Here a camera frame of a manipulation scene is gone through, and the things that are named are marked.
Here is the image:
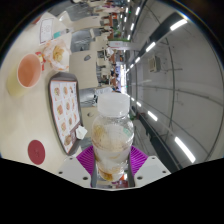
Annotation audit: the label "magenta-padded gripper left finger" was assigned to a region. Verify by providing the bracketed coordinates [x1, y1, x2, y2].
[57, 145, 98, 188]

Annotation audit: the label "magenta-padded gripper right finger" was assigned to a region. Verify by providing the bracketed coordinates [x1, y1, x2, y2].
[124, 145, 172, 188]

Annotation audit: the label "clear plastic drink bottle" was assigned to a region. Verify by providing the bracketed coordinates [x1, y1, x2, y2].
[91, 92, 135, 183]

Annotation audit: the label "ceiling strip lights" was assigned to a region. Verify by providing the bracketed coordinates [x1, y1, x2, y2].
[124, 4, 198, 164]

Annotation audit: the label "crumpled white napkin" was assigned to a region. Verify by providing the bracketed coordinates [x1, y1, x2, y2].
[75, 125, 88, 140]

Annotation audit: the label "flat round red coaster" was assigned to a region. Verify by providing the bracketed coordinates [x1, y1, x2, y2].
[27, 139, 46, 166]

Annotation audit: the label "beige dining chair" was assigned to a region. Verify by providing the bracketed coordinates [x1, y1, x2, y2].
[69, 49, 98, 89]
[80, 105, 100, 133]

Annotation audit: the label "printed paper tray liner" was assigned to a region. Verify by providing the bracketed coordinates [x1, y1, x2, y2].
[49, 79, 81, 154]

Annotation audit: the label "dark food tray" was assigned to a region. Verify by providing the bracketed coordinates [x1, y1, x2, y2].
[47, 72, 88, 157]

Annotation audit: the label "ceiling air conditioner unit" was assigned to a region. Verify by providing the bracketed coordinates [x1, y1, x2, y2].
[148, 54, 163, 74]

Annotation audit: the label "yellow cup with pink inside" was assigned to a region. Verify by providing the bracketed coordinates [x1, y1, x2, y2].
[6, 53, 43, 98]

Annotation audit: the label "small red sauce packet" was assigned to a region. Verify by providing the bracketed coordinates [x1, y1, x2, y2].
[34, 51, 46, 73]

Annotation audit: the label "clear food wrapper with fries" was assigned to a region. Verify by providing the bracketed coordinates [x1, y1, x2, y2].
[42, 39, 72, 72]

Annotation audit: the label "white printed card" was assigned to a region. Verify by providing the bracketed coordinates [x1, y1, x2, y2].
[39, 18, 54, 44]

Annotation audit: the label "beige dining chairs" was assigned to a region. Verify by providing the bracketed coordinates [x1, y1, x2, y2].
[71, 0, 134, 111]

